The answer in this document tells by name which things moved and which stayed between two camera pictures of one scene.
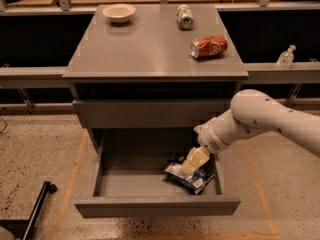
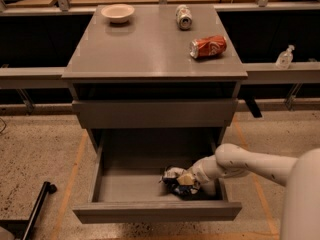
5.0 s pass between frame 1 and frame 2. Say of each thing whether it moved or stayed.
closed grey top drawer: stayed
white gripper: moved
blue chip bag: moved
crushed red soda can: stayed
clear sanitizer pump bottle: stayed
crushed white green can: stayed
